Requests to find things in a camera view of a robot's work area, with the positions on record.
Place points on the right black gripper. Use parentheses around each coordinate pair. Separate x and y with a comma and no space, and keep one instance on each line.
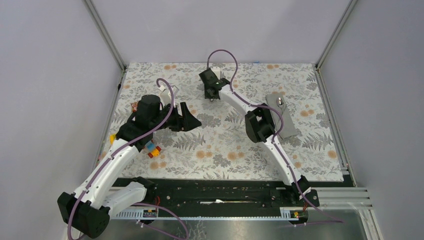
(206,95)

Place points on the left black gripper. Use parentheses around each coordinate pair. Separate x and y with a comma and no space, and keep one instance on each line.
(187,122)

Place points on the grey cloth napkin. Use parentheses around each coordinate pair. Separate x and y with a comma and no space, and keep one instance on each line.
(282,117)

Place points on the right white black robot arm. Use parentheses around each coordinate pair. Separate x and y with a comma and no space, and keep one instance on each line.
(260,128)

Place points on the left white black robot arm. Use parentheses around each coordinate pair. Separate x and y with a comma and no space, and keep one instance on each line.
(89,208)

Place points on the floral patterned tablecloth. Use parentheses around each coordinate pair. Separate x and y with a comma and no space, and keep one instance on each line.
(220,148)

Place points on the blue orange toy car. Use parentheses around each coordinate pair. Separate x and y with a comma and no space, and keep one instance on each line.
(152,149)

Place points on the red owl toy block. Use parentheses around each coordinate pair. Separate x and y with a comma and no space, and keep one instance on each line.
(134,107)

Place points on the yellow toy block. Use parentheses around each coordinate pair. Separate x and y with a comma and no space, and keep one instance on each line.
(112,138)

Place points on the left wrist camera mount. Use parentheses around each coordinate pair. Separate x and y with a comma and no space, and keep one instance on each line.
(165,94)

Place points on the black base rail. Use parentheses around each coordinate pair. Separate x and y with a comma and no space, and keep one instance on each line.
(222,199)

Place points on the left aluminium frame post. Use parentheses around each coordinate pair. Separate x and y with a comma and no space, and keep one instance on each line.
(104,33)

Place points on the aluminium frame post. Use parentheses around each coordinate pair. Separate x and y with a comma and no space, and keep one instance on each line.
(104,33)
(334,36)

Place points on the right aluminium frame post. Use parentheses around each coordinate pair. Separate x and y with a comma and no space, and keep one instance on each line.
(334,36)

